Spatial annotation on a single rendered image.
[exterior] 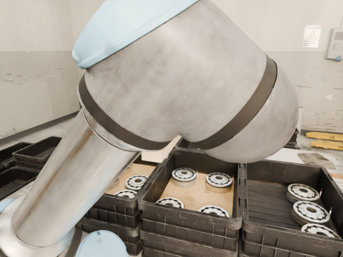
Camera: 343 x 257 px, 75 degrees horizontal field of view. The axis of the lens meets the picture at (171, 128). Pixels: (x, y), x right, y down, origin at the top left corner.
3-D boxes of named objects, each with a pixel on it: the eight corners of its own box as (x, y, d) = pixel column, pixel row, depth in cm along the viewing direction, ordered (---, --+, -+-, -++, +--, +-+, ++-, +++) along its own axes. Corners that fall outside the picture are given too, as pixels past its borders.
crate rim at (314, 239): (381, 259, 50) (384, 251, 50) (241, 230, 58) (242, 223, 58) (323, 171, 87) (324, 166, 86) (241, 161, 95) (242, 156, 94)
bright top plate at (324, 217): (335, 226, 67) (336, 224, 67) (298, 221, 69) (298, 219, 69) (321, 204, 76) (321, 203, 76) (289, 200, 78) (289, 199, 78)
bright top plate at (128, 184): (145, 192, 83) (145, 190, 82) (120, 188, 85) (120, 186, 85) (154, 177, 92) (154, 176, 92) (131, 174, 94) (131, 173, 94)
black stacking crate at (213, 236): (237, 257, 62) (241, 224, 58) (138, 234, 70) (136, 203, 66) (239, 181, 98) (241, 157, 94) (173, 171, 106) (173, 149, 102)
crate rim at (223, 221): (241, 230, 58) (242, 223, 58) (135, 209, 66) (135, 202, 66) (241, 161, 95) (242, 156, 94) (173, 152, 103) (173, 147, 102)
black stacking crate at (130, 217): (137, 234, 70) (135, 203, 66) (57, 215, 78) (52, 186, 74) (172, 171, 106) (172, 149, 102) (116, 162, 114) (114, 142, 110)
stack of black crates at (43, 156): (52, 209, 179) (41, 159, 164) (23, 202, 188) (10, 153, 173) (84, 183, 215) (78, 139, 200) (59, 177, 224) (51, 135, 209)
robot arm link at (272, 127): (380, 148, 20) (233, 59, 64) (302, 70, 17) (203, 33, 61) (277, 223, 24) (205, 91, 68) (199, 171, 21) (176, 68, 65)
